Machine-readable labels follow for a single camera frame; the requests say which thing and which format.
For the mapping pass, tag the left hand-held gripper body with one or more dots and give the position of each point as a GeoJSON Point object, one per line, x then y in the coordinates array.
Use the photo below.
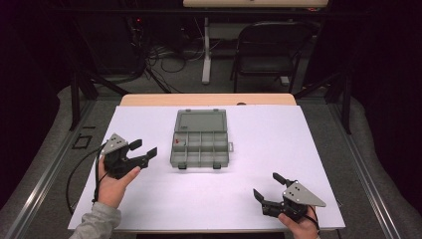
{"type": "Point", "coordinates": [119, 162]}

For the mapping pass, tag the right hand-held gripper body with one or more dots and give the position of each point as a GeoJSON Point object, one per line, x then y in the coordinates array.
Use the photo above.
{"type": "Point", "coordinates": [298, 195]}

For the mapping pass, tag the red pushpin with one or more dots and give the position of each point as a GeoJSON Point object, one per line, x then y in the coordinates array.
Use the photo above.
{"type": "Point", "coordinates": [177, 141]}

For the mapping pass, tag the clear grey compartment storage box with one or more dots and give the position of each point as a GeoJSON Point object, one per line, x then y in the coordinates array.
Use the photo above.
{"type": "Point", "coordinates": [199, 121]}

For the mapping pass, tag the person's left hand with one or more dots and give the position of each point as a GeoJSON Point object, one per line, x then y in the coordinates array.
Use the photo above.
{"type": "Point", "coordinates": [112, 191]}

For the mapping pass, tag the person's right hand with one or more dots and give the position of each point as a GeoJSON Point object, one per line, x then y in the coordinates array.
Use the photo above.
{"type": "Point", "coordinates": [303, 229]}

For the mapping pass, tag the white table mat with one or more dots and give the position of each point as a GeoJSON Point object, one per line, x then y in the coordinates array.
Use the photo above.
{"type": "Point", "coordinates": [265, 149]}

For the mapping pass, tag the black equipment cabinet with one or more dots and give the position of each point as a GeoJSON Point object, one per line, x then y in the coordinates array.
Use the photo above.
{"type": "Point", "coordinates": [109, 43]}

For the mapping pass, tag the white-legged wooden desk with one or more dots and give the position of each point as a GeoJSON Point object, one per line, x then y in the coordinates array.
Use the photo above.
{"type": "Point", "coordinates": [206, 49]}

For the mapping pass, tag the black folding chair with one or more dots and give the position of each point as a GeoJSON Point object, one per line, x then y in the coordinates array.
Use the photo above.
{"type": "Point", "coordinates": [265, 63]}

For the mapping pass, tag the aluminium floor rail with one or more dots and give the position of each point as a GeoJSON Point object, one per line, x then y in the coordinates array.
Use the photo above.
{"type": "Point", "coordinates": [365, 179]}
{"type": "Point", "coordinates": [43, 179]}

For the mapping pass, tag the black metal stand frame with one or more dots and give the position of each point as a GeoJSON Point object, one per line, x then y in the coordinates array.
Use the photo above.
{"type": "Point", "coordinates": [346, 99]}
{"type": "Point", "coordinates": [75, 99]}

